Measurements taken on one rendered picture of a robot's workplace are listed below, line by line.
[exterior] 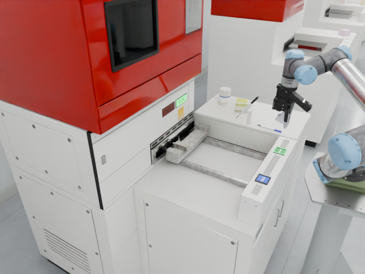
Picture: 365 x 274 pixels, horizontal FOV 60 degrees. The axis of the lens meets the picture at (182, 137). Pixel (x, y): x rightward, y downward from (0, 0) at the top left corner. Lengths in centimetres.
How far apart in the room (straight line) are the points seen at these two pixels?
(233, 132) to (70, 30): 111
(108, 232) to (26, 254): 108
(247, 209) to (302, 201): 154
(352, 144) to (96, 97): 85
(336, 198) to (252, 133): 54
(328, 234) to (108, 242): 116
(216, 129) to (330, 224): 80
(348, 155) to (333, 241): 96
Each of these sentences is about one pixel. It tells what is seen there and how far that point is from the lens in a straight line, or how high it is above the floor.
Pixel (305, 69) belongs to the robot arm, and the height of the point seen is 143.
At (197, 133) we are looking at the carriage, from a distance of 189.
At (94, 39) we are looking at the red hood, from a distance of 112.
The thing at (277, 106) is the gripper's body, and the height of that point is 121.
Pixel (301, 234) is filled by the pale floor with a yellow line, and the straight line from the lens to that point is 262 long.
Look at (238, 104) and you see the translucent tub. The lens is 194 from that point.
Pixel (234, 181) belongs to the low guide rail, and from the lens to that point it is 161.
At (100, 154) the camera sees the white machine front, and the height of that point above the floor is 111.
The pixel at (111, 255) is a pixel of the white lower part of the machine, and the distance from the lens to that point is 173.
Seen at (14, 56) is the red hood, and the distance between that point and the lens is 146.
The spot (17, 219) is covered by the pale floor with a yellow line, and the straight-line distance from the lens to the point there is 287.
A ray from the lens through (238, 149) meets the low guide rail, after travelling 184.
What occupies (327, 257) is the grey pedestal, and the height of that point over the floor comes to 33.
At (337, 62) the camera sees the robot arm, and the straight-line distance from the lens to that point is 136.
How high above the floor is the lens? 184
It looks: 31 degrees down
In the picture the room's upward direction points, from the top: straight up
